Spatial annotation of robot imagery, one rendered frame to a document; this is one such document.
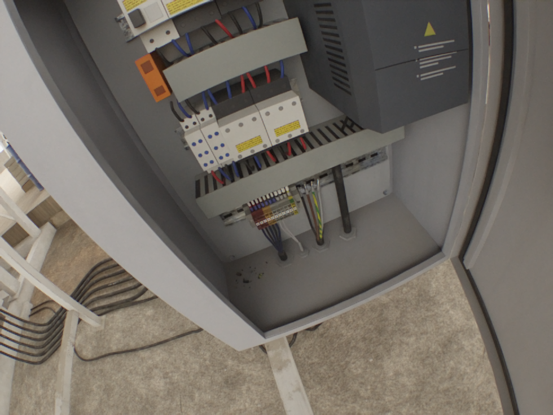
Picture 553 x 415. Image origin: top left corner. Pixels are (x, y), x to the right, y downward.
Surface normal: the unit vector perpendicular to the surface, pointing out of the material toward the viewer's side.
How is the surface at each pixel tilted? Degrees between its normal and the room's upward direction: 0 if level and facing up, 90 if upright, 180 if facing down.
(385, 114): 90
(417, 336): 0
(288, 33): 90
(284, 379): 0
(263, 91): 90
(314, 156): 90
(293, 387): 0
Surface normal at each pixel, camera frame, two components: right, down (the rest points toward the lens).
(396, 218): -0.29, -0.68
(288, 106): 0.25, 0.62
